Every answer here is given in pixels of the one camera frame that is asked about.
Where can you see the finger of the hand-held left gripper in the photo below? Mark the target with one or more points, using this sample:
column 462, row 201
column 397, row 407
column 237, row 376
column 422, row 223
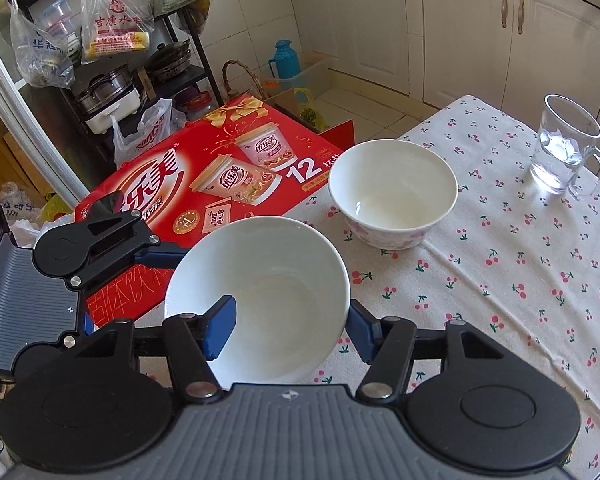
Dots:
column 90, row 324
column 110, row 245

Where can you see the red-print white plastic bag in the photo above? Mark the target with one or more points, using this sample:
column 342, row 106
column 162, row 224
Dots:
column 147, row 130

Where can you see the dark red jar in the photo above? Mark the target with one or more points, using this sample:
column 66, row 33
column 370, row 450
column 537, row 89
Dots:
column 195, row 102

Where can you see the clear glass mug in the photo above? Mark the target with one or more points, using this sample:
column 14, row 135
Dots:
column 560, row 160

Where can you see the cherry-print tablecloth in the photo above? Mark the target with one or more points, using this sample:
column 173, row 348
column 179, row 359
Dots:
column 505, row 285

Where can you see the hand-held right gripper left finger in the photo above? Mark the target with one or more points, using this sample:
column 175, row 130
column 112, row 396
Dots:
column 220, row 327

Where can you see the yellow plastic bag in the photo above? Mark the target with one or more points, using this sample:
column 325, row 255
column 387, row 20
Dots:
column 311, row 110

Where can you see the blue-print clear plastic bag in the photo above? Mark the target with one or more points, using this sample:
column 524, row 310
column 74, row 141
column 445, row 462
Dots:
column 40, row 60

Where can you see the clear plastic storage bin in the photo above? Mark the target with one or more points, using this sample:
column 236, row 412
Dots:
column 315, row 72

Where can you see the black metal shelf rack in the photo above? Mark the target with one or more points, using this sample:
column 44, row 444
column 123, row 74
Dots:
column 200, row 55

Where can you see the wicker basket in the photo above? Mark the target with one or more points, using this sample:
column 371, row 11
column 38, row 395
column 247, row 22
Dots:
column 240, row 80

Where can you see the white base cabinet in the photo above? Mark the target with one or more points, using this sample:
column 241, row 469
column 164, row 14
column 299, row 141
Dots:
column 455, row 35

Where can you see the yellow-label plastic bag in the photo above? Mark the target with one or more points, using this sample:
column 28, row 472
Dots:
column 115, row 25

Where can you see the black lidded wok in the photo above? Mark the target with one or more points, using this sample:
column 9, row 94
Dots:
column 167, row 60

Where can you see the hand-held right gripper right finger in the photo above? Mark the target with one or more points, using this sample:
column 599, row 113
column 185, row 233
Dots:
column 362, row 330

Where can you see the plain white bowl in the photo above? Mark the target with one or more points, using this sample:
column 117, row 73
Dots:
column 275, row 300

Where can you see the pink floral white bowl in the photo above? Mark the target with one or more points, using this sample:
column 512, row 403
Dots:
column 392, row 195

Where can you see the white appliance base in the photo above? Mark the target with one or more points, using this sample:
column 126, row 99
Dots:
column 112, row 115

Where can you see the red drink carton box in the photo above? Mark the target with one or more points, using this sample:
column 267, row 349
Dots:
column 180, row 170

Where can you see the blue thermos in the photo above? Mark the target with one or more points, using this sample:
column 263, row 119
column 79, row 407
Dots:
column 286, row 60

